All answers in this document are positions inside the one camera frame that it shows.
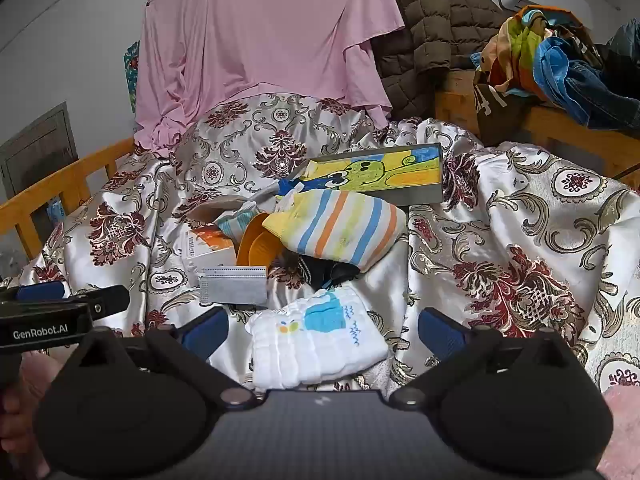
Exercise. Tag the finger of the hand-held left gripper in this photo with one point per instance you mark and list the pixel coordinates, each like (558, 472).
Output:
(112, 297)
(42, 291)

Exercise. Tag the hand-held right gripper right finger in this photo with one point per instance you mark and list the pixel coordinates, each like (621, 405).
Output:
(440, 332)

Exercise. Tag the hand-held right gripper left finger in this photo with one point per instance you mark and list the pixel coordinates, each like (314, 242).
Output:
(207, 331)

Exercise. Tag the white gauze cloth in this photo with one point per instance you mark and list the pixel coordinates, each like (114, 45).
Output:
(310, 355)

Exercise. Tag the navy dotted sock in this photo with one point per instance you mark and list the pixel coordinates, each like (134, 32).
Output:
(325, 272)

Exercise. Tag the striped pastel cloth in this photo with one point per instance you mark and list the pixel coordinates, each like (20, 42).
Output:
(340, 225)

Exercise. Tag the blue and yellow cloth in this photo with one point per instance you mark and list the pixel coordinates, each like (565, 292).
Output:
(290, 186)

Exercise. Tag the grey box with cartoon print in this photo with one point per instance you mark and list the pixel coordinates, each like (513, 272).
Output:
(380, 175)

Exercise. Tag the person's left hand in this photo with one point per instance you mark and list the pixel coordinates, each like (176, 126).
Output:
(12, 410)

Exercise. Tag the pink fuzzy pants leg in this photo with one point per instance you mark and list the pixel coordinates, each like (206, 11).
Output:
(40, 375)
(625, 435)

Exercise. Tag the white and orange carton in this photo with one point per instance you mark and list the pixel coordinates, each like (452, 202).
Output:
(205, 255)

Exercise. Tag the orange plastic bowl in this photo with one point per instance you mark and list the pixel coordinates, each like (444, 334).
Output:
(255, 250)

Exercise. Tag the light striped sock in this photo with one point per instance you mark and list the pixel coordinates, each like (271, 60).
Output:
(235, 222)

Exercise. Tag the floral satin blanket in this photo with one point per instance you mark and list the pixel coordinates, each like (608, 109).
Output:
(525, 240)

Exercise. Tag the brown bag with white print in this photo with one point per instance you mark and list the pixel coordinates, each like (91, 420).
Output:
(500, 120)

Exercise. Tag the blue jeans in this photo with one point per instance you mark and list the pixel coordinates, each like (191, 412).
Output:
(590, 80)

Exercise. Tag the colourful cloth pile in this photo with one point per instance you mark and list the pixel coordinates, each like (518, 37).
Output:
(515, 45)

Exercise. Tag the pink bed sheet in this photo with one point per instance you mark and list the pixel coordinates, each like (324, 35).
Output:
(260, 35)

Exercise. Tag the brown quilted jacket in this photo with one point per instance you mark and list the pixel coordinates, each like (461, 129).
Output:
(435, 20)

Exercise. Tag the grey wall panel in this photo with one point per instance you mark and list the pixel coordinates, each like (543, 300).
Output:
(40, 155)

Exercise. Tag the teal floral wall poster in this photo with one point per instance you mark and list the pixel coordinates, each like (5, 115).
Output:
(131, 75)

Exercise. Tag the wooden bed frame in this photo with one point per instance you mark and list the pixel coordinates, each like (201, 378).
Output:
(575, 135)

